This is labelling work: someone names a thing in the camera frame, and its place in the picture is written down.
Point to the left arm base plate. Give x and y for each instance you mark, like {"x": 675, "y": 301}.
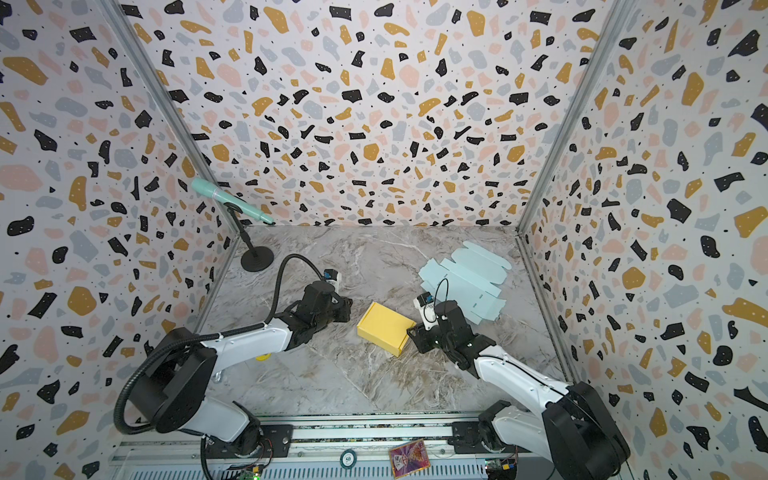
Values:
{"x": 266, "y": 442}

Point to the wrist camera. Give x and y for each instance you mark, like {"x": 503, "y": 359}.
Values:
{"x": 425, "y": 305}
{"x": 333, "y": 277}

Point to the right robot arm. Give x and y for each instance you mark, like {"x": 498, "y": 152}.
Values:
{"x": 566, "y": 424}

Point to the round teal sticker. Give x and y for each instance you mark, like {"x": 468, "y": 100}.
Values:
{"x": 348, "y": 459}

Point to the mint green microphone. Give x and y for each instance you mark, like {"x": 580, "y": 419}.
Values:
{"x": 214, "y": 192}

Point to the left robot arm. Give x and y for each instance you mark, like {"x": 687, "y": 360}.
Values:
{"x": 169, "y": 391}

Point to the yellow paper box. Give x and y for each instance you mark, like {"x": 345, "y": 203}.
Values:
{"x": 385, "y": 328}

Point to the colourful card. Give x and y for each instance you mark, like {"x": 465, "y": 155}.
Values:
{"x": 409, "y": 458}

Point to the black microphone stand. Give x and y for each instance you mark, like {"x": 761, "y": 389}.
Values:
{"x": 255, "y": 258}

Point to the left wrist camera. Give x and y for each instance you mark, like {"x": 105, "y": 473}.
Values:
{"x": 333, "y": 277}

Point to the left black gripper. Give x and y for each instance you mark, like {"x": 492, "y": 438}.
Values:
{"x": 338, "y": 306}

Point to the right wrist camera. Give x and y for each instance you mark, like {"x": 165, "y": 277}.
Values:
{"x": 425, "y": 305}

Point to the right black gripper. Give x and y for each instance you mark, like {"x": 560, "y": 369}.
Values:
{"x": 429, "y": 335}

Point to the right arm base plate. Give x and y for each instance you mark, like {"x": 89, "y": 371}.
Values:
{"x": 474, "y": 437}

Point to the light blue flat paper box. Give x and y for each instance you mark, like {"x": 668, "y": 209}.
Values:
{"x": 474, "y": 277}

